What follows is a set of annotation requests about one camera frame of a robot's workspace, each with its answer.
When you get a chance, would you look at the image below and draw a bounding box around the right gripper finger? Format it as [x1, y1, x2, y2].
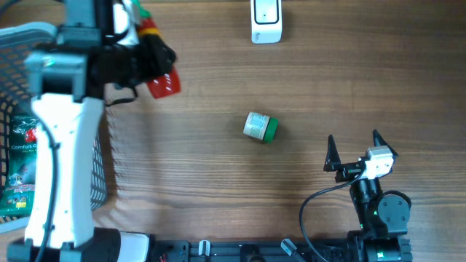
[372, 130, 398, 158]
[323, 135, 341, 172]

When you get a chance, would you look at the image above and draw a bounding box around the red sauce bottle green cap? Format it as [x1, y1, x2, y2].
[132, 0, 181, 99]

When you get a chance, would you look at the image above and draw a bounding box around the white jar green lid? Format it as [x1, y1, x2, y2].
[243, 112, 279, 143]

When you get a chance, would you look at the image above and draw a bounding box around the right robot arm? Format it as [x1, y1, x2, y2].
[323, 130, 412, 239]

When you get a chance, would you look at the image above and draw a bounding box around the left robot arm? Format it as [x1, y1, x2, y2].
[7, 1, 176, 261]

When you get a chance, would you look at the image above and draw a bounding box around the white barcode scanner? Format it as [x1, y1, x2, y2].
[250, 0, 283, 44]

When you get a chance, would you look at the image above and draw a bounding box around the grey black plastic basket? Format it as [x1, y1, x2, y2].
[0, 21, 108, 234]

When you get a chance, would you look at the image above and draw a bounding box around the green glove package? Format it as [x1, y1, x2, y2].
[1, 114, 38, 217]

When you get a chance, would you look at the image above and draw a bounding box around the right camera cable black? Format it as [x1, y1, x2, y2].
[299, 175, 361, 262]

